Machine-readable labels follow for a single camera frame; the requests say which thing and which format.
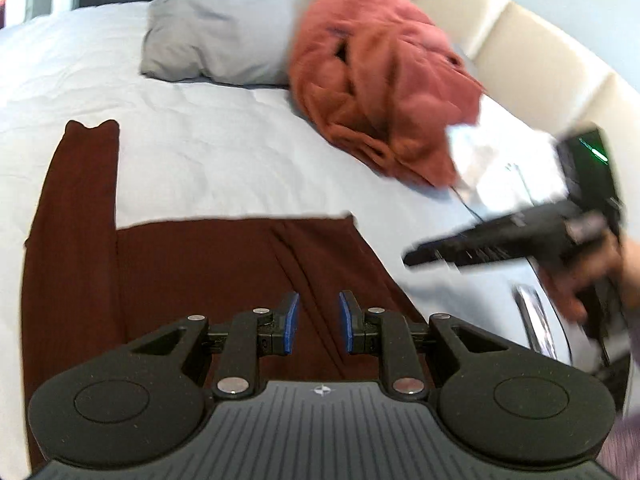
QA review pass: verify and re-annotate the person's right hand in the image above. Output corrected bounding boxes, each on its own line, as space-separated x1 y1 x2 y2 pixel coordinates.
537 233 640 324

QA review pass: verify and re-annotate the white crumpled garment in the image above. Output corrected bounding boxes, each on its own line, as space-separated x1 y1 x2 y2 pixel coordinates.
447 96 566 218

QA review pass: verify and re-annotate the smartphone on bed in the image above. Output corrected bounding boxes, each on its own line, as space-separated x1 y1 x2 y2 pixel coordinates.
512 285 558 360

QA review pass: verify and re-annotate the orange fleece blanket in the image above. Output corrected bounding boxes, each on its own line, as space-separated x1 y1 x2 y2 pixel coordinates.
288 0 484 188

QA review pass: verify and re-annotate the grey bed sheet mattress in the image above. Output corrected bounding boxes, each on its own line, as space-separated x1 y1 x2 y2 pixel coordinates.
1 3 536 479

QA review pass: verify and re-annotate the dark red sweater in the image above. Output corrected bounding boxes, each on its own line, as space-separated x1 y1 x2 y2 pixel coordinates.
21 120 421 396

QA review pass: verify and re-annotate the beige padded headboard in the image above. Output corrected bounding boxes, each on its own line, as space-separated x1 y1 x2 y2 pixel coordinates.
411 0 639 214

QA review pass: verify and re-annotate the grey pillow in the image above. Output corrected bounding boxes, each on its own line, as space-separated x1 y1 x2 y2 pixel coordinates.
140 0 314 87

